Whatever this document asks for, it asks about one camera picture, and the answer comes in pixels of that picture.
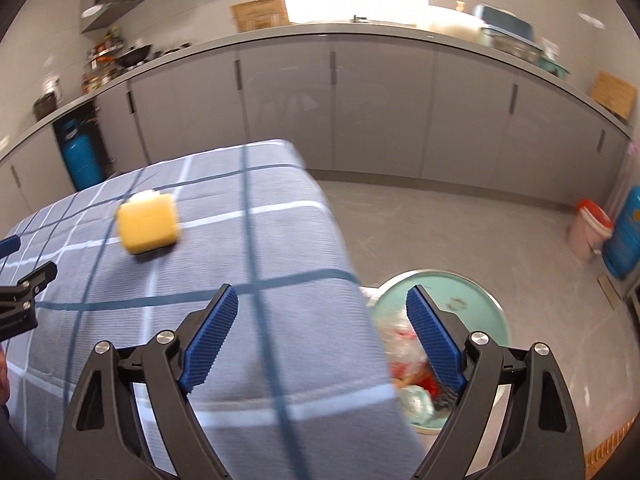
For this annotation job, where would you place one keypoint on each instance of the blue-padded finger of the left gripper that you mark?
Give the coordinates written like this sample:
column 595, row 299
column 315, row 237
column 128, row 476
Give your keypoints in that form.
column 9, row 245

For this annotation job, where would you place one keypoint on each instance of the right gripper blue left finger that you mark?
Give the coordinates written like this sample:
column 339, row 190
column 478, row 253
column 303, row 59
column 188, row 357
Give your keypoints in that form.
column 201, row 336

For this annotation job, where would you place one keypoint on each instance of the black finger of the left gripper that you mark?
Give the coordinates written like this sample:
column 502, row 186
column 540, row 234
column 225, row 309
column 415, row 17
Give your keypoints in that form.
column 38, row 280

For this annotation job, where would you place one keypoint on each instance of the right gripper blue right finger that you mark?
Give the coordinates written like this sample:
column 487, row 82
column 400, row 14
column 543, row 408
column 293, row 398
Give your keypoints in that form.
column 443, row 337

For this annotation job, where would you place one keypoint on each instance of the clear plastic bag red print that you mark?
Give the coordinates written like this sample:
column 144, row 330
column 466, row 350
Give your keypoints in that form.
column 402, row 348

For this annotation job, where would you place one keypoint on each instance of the grey kitchen cabinets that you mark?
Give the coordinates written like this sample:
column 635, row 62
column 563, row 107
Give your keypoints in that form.
column 377, row 103

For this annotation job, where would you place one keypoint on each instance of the green enamel basin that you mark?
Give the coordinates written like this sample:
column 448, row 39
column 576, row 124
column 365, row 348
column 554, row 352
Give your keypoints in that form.
column 463, row 305

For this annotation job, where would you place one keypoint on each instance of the crumpled white tissue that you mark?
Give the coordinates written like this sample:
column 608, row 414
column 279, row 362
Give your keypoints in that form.
column 416, row 404

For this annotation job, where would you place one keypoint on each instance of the grey plaid tablecloth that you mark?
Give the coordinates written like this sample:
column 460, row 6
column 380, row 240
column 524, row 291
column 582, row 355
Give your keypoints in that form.
column 300, row 388

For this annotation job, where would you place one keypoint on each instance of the blue gas cylinder left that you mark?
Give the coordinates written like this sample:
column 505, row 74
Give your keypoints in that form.
column 80, row 156

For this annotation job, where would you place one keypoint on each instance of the blue gas cylinder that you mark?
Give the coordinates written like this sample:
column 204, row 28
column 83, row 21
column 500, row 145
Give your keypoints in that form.
column 621, row 252
column 80, row 156

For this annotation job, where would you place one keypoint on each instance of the yellow sponge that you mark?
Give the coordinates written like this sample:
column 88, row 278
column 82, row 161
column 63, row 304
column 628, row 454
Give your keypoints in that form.
column 147, row 221

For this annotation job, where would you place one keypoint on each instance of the dark rice cooker pot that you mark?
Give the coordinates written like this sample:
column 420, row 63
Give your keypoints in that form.
column 45, row 105

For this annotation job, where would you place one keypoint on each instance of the wicker chair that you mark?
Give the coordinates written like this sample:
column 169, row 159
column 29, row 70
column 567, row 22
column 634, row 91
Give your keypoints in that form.
column 597, row 458

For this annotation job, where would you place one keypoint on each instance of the pink bucket with red bag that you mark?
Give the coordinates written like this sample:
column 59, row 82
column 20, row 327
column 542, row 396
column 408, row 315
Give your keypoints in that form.
column 589, row 231

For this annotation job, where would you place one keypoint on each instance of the blue gas cylinder right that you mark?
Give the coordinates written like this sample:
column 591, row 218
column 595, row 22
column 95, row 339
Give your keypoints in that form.
column 621, row 252

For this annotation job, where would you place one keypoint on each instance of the spice rack with bottles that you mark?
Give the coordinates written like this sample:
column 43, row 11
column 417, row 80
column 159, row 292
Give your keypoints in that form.
column 101, row 67

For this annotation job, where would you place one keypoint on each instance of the black wok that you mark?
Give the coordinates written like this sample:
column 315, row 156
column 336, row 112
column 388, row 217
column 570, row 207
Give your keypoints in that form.
column 133, row 57

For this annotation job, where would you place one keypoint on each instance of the green bowl on counter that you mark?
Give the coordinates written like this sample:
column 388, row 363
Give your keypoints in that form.
column 552, row 67

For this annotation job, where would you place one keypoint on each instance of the wooden cutting board right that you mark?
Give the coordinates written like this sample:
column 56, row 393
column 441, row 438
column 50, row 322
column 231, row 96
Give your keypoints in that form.
column 616, row 95

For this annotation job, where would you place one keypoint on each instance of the wooden cutting board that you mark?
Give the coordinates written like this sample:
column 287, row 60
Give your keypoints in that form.
column 616, row 95
column 260, row 14

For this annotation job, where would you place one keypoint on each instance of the blue dish rack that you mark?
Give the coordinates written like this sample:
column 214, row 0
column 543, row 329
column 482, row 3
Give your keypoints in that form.
column 505, row 32

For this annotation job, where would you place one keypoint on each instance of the wooden cutting board left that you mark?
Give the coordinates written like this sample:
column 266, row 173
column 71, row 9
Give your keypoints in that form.
column 260, row 14

